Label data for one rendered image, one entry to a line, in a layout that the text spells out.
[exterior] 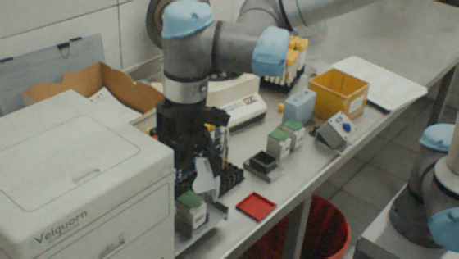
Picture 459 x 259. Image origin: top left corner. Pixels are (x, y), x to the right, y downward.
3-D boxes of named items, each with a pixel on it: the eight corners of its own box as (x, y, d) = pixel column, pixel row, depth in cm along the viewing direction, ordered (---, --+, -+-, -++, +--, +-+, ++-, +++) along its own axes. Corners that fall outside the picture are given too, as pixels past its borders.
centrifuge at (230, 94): (214, 140, 135) (216, 100, 128) (152, 94, 153) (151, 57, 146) (277, 112, 149) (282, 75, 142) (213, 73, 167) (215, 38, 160)
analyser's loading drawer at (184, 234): (156, 275, 93) (156, 256, 91) (133, 256, 97) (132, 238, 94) (228, 220, 107) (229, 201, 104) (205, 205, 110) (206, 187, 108)
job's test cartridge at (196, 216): (192, 235, 100) (193, 211, 96) (174, 223, 102) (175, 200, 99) (206, 224, 103) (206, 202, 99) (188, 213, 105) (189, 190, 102)
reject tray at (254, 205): (259, 222, 110) (259, 220, 109) (234, 207, 113) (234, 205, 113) (277, 206, 114) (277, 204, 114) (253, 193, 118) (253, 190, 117)
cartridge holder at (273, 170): (270, 183, 121) (272, 171, 119) (242, 166, 126) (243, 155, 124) (284, 173, 125) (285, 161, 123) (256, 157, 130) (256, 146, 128)
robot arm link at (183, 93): (185, 57, 86) (221, 74, 82) (184, 81, 89) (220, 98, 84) (152, 70, 81) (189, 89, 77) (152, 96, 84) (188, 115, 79)
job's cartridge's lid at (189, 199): (193, 211, 97) (193, 210, 96) (175, 200, 99) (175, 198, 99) (206, 202, 99) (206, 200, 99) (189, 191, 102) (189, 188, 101)
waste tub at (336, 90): (340, 129, 144) (347, 98, 138) (302, 110, 151) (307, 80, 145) (365, 112, 152) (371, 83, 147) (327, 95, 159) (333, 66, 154)
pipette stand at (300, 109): (297, 139, 138) (302, 108, 132) (275, 129, 141) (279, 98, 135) (315, 124, 144) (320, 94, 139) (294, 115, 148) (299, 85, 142)
